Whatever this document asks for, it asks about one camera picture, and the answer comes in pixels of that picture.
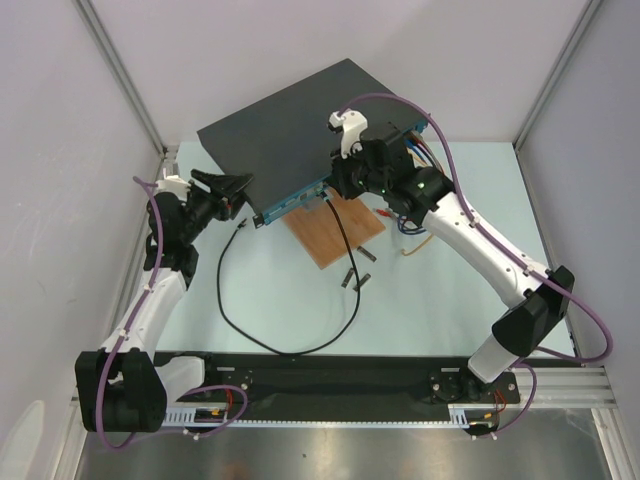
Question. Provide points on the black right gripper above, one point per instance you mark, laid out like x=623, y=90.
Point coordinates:
x=343, y=175

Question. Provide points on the dark network switch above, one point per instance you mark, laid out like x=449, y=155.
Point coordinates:
x=284, y=140

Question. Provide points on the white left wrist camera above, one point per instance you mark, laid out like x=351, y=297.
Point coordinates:
x=173, y=184

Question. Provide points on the white slotted cable duct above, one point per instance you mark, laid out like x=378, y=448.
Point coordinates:
x=184, y=417

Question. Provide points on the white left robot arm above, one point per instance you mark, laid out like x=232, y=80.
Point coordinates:
x=120, y=388

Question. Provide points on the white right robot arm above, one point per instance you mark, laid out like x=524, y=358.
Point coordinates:
x=374, y=159

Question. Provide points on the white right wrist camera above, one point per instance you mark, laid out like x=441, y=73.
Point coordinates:
x=350, y=124

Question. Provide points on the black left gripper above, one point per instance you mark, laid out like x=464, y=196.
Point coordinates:
x=220, y=183

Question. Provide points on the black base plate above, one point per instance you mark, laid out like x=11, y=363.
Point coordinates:
x=353, y=388

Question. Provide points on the silver SFP module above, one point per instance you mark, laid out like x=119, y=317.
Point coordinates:
x=362, y=282
x=367, y=254
x=347, y=278

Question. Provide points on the wooden board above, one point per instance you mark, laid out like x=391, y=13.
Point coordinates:
x=317, y=229

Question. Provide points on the black cable teal plug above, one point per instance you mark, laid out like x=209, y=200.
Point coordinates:
x=271, y=292

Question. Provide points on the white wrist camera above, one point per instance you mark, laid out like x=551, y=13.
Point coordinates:
x=350, y=124
x=173, y=184

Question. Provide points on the aluminium frame rail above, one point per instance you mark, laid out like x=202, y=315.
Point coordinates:
x=114, y=63

